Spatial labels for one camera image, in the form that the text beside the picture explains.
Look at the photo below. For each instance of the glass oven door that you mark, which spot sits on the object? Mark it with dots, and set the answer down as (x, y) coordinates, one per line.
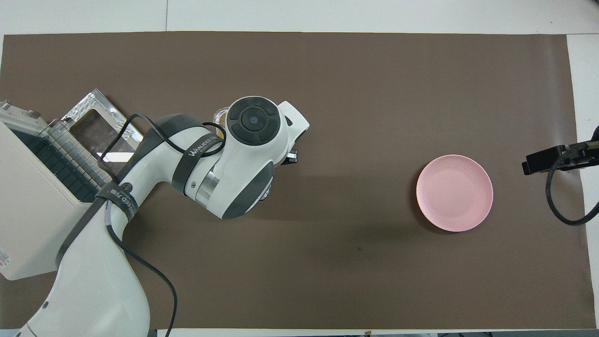
(93, 131)

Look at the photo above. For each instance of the golden ridged bread loaf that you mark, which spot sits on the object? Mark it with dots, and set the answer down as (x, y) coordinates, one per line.
(221, 132)

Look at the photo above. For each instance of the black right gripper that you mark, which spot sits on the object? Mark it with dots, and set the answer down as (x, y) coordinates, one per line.
(552, 159)

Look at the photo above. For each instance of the pink round plate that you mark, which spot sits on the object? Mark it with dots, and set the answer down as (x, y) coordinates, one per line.
(454, 193)

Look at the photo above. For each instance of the cream toaster oven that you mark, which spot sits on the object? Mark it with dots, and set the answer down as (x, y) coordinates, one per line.
(28, 196)

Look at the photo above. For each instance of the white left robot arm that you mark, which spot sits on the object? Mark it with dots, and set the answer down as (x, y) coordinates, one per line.
(93, 281)

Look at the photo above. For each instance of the brown table mat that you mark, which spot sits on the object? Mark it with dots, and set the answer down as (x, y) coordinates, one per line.
(355, 93)

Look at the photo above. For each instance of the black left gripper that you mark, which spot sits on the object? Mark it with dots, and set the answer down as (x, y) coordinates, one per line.
(291, 157)

